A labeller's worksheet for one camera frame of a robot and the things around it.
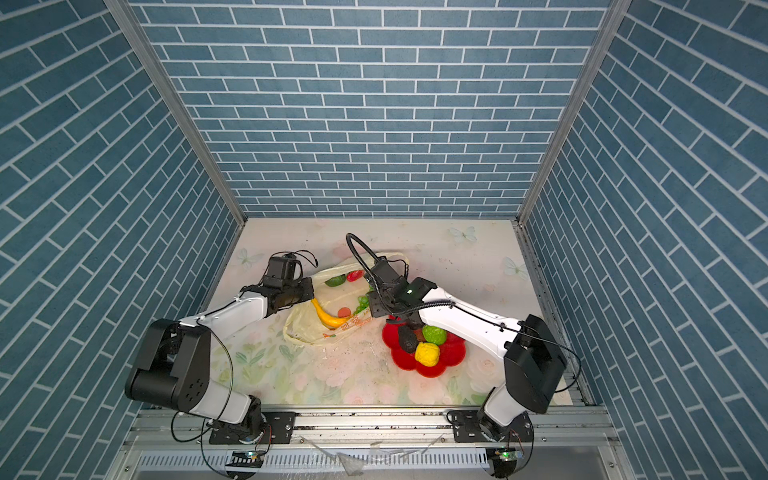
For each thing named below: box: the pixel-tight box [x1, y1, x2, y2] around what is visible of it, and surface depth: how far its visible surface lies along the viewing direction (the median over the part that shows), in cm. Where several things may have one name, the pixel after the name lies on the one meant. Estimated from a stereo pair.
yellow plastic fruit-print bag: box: [283, 252, 410, 345], surface depth 90 cm
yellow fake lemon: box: [415, 342, 441, 367], surface depth 83 cm
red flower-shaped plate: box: [382, 314, 467, 378], surface depth 84 cm
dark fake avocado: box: [399, 325, 418, 353], surface depth 87 cm
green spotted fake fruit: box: [422, 325, 447, 345], surface depth 86 cm
